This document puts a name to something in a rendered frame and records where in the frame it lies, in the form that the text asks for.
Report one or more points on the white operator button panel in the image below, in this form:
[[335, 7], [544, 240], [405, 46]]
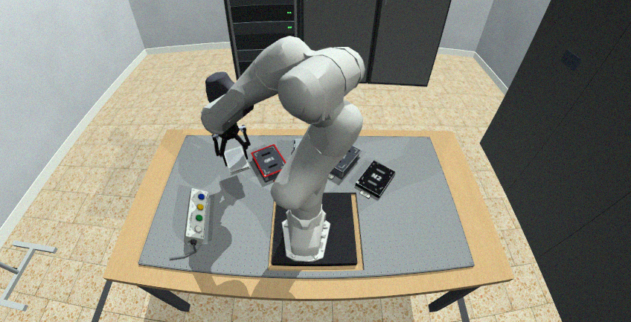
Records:
[[198, 219]]

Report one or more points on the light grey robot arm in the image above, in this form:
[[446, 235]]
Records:
[[311, 86]]

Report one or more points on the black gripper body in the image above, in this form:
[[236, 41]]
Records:
[[234, 129]]

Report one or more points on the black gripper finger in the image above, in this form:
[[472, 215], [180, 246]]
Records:
[[222, 147], [238, 138]]

